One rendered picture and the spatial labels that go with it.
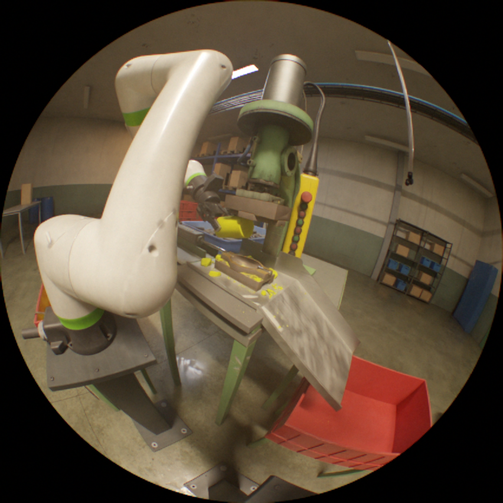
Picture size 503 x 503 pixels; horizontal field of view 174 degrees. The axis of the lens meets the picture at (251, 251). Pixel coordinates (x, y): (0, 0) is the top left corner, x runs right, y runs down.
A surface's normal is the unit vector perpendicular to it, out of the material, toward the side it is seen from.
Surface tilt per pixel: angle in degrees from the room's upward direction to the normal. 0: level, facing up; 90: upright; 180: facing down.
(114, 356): 0
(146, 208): 70
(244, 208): 90
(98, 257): 55
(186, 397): 0
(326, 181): 90
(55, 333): 81
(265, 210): 90
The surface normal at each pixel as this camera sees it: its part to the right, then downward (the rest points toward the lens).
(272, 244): -0.58, 0.12
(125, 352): 0.21, -0.94
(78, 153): 0.79, 0.33
